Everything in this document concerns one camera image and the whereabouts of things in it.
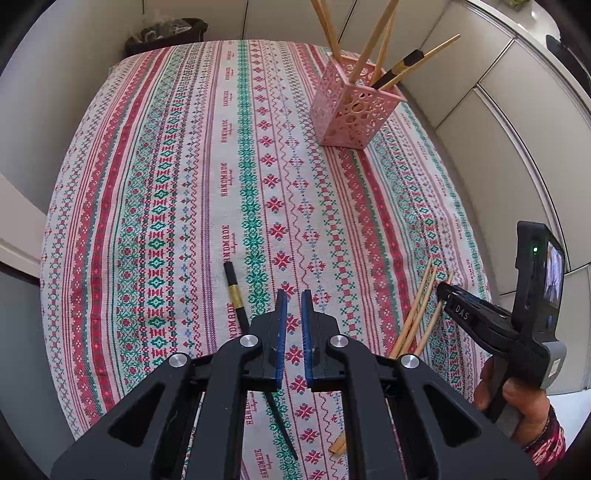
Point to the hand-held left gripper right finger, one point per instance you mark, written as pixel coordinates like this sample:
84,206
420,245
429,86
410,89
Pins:
307,337

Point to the white kitchen cabinets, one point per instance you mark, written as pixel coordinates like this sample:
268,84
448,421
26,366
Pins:
498,115

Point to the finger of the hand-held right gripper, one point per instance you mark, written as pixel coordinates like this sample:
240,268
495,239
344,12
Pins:
466,311

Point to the black gold-banded chopstick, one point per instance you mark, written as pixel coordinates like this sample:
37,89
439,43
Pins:
230,276
399,69

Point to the striped printed tablecloth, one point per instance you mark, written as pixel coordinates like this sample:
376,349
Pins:
184,207

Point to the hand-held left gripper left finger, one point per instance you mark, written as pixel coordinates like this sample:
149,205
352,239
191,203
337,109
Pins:
280,337

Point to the person's right forearm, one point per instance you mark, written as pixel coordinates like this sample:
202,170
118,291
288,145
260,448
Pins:
547,438

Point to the person's right hand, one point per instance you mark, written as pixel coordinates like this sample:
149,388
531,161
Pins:
531,413

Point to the pink perforated utensil holder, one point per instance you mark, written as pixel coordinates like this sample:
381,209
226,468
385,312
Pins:
353,108

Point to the black trash bin with bag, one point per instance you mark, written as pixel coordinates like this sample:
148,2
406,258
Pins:
168,34

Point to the bamboo chopstick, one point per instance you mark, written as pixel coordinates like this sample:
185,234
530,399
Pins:
415,297
318,21
376,39
436,314
422,307
330,23
438,48
385,48

